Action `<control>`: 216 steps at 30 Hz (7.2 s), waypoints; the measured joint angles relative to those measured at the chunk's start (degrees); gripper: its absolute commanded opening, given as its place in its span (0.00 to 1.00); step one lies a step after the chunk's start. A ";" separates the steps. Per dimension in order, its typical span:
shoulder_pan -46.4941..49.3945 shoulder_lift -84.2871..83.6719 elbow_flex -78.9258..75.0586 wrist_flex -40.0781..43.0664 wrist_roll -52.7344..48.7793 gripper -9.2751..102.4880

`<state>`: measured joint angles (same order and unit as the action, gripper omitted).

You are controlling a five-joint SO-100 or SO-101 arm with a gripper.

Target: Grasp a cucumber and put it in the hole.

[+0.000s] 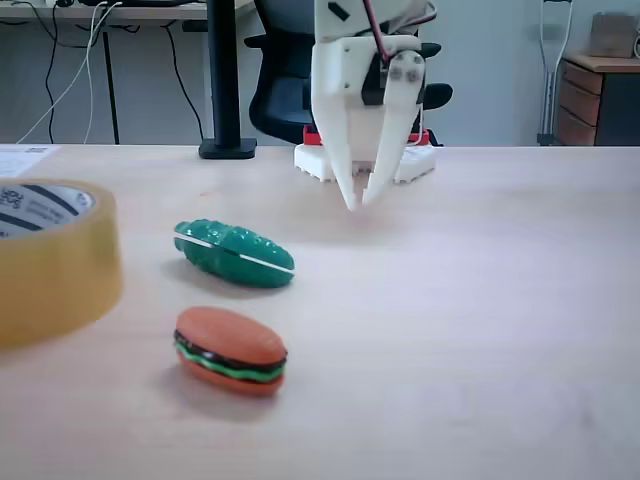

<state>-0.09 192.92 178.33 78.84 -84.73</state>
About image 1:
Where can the green toy cucumber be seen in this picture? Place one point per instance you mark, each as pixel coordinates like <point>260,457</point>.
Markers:
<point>235,260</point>

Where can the black office chair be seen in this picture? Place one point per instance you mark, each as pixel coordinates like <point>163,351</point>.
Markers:
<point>280,100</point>

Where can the black monitor stand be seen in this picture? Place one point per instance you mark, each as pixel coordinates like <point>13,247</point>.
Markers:
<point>222,75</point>

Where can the grey crutch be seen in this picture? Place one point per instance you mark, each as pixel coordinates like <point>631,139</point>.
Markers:
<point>548,100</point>

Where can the wooden drawer cabinet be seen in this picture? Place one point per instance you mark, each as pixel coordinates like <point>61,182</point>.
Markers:
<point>580,105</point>

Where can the white background desk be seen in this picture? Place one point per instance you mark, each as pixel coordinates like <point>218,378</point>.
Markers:
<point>150,12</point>

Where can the brown cardboard box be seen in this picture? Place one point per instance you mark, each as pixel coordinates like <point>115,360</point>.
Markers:
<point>610,35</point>

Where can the toy hamburger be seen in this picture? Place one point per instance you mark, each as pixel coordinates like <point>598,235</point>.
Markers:
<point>230,340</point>

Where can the yellow tape roll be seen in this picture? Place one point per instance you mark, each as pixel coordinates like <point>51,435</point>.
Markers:
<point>60,280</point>

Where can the white printed paper sheet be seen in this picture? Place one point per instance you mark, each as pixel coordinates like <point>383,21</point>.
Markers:
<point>20,160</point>

